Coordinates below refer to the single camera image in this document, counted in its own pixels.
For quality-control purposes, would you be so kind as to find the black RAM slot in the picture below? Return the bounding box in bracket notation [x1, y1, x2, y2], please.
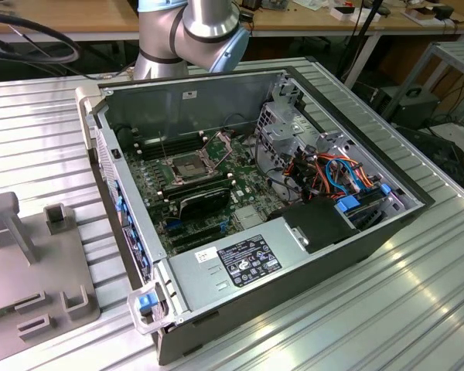
[142, 140, 206, 155]
[161, 173, 232, 195]
[164, 180, 234, 201]
[143, 145, 209, 160]
[142, 135, 204, 150]
[141, 131, 201, 145]

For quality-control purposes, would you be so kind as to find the CPU socket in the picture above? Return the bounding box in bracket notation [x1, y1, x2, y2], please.
[164, 151, 217, 185]

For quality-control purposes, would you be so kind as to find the black expansion slot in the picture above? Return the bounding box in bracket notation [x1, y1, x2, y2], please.
[165, 223, 221, 240]
[172, 231, 222, 252]

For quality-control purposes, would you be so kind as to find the green motherboard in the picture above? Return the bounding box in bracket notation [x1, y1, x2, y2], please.
[121, 129, 275, 258]

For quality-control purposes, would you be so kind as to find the black graphics card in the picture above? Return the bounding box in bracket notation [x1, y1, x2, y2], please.
[177, 187, 231, 223]

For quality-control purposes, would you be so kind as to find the silver chipset heatsink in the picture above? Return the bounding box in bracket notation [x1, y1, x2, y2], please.
[234, 206, 267, 230]

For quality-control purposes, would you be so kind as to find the metal socket cover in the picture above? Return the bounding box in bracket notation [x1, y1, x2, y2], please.
[202, 131, 236, 171]

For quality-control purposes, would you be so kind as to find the silver drive cage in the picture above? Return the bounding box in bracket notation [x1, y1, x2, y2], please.
[254, 100, 322, 194]

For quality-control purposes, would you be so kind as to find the black plastic shroud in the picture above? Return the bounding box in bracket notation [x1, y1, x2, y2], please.
[266, 198, 361, 255]

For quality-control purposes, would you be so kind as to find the silver power supply unit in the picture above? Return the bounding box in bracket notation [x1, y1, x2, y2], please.
[168, 220, 309, 315]

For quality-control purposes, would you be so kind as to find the blue disk carrier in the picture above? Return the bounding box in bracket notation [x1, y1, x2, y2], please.
[334, 194, 363, 214]

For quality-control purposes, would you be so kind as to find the open black PC case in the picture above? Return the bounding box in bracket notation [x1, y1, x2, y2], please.
[75, 65, 436, 366]

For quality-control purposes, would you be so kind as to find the blue case latch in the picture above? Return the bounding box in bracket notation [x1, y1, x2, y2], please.
[137, 293, 156, 312]

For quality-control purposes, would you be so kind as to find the wooden desk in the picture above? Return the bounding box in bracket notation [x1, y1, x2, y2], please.
[0, 0, 464, 90]

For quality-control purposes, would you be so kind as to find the grey parts rack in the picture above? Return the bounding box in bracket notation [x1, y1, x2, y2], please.
[0, 191, 101, 366]

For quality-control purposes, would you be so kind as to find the white box with red mark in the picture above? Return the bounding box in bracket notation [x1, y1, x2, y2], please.
[329, 4, 380, 23]

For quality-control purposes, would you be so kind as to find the orange wire bundle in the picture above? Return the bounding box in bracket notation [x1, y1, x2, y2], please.
[285, 152, 377, 195]

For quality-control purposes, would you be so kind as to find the blue wire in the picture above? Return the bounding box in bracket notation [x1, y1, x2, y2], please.
[324, 156, 364, 192]

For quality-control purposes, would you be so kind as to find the clear plastic case handle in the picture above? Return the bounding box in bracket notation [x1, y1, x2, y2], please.
[126, 281, 179, 335]

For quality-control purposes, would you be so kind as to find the black box with handle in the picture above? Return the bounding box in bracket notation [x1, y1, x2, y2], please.
[370, 87, 442, 131]

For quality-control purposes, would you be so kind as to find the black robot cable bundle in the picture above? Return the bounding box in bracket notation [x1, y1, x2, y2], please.
[0, 10, 83, 66]

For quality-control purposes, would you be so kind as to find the grey metal frame rack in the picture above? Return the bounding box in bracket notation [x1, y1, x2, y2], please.
[378, 40, 464, 125]

